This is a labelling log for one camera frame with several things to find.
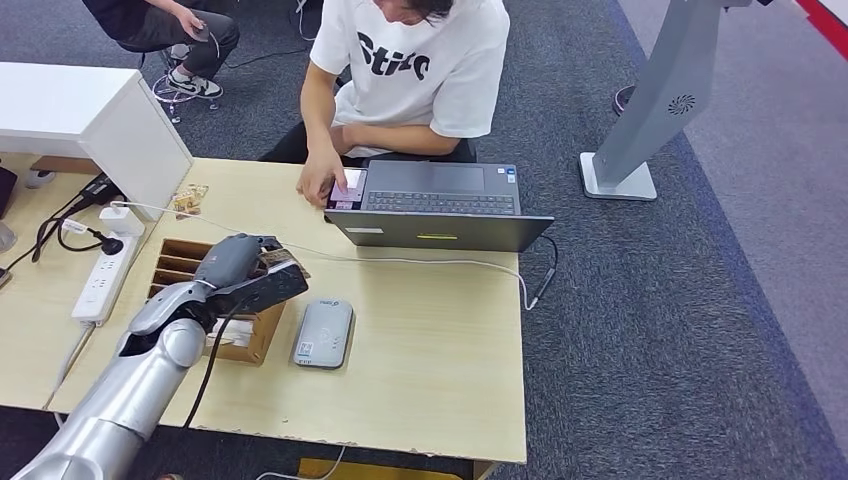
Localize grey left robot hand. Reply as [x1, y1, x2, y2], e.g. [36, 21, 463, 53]
[192, 233, 286, 293]

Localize person's right hand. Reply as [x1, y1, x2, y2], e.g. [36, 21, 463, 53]
[296, 146, 349, 210]

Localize person's left hand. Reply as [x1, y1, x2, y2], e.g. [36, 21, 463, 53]
[331, 124, 356, 157]

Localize cardboard key card organizer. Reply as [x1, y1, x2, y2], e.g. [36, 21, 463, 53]
[146, 238, 287, 368]

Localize person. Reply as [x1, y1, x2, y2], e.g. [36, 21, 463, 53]
[258, 0, 511, 210]
[82, 0, 241, 99]

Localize grey card reader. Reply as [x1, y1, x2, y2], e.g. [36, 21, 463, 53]
[293, 298, 356, 370]

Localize smartphone with pink screen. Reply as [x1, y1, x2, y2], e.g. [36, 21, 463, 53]
[325, 167, 369, 212]

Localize white charger plug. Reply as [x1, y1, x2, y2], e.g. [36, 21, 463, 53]
[99, 206, 147, 238]

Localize dark grey laptop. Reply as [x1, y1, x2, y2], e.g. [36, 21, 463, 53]
[323, 160, 556, 254]

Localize white power strip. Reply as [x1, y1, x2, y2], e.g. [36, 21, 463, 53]
[71, 235, 140, 327]

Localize black power adapter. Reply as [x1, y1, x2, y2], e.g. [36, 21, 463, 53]
[78, 174, 128, 210]

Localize chrome stool base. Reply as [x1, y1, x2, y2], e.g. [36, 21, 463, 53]
[150, 52, 223, 126]

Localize white desk shelf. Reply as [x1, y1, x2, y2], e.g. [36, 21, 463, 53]
[0, 61, 195, 222]

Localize black device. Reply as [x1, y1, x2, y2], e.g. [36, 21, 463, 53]
[0, 165, 20, 220]

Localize grey kiosk stand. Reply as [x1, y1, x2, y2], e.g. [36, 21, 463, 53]
[579, 0, 773, 202]

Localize black cable with plug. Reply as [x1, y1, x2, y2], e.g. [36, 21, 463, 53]
[31, 198, 127, 266]

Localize white charging cable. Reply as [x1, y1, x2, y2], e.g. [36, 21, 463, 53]
[111, 201, 539, 311]

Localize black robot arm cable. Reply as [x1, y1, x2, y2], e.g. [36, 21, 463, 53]
[182, 296, 256, 432]

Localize white power strip cord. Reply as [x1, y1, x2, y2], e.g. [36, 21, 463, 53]
[46, 322, 97, 407]

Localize black laptop cable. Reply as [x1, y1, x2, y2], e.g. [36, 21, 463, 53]
[529, 235, 560, 309]

